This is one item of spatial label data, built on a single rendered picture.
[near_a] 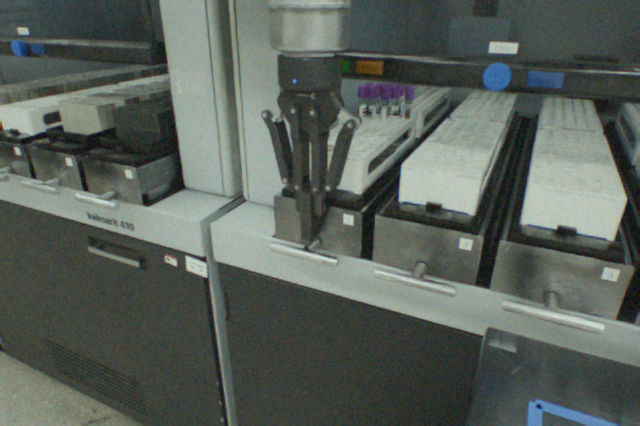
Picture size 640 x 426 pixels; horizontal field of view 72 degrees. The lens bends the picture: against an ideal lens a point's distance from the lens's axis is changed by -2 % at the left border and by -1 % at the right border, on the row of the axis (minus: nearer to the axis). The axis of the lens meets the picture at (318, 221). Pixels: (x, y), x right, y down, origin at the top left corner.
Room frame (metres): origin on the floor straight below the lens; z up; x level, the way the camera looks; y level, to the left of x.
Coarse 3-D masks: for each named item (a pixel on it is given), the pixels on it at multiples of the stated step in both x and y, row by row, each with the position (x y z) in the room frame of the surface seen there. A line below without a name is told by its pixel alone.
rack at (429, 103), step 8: (416, 88) 1.12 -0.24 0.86; (424, 88) 1.12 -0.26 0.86; (432, 88) 1.12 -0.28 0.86; (440, 88) 1.12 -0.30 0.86; (416, 96) 1.02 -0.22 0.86; (424, 96) 1.02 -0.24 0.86; (432, 96) 1.02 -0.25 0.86; (440, 96) 1.01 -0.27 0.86; (448, 96) 1.09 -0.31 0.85; (416, 104) 0.94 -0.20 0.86; (424, 104) 0.93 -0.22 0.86; (432, 104) 0.94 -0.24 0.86; (440, 104) 1.11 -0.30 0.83; (448, 104) 1.10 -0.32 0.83; (416, 112) 0.86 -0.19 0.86; (424, 112) 0.87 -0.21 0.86; (432, 112) 1.02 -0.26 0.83; (440, 112) 1.02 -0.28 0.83; (424, 120) 1.02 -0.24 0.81; (432, 120) 0.95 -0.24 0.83; (424, 128) 0.89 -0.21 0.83; (416, 136) 0.85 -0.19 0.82
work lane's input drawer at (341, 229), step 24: (288, 192) 0.58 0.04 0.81; (336, 192) 0.57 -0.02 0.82; (384, 192) 0.61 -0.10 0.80; (288, 216) 0.58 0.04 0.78; (336, 216) 0.54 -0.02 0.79; (360, 216) 0.53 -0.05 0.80; (288, 240) 0.58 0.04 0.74; (312, 240) 0.55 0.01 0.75; (336, 240) 0.54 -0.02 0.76; (360, 240) 0.53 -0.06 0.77; (336, 264) 0.50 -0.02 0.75
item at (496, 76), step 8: (496, 64) 0.52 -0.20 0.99; (504, 64) 0.52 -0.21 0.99; (488, 72) 0.52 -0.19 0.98; (496, 72) 0.52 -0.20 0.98; (504, 72) 0.51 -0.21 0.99; (488, 80) 0.52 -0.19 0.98; (496, 80) 0.52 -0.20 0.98; (504, 80) 0.51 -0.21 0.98; (488, 88) 0.52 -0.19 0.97; (496, 88) 0.52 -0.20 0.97
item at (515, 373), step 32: (480, 352) 0.26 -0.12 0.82; (512, 352) 0.25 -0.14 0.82; (544, 352) 0.25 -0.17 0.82; (576, 352) 0.25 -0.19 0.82; (480, 384) 0.22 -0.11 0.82; (512, 384) 0.22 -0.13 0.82; (544, 384) 0.22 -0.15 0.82; (576, 384) 0.22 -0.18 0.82; (608, 384) 0.22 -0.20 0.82; (480, 416) 0.20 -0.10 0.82; (512, 416) 0.20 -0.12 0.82; (544, 416) 0.20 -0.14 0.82; (576, 416) 0.20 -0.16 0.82; (608, 416) 0.20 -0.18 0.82
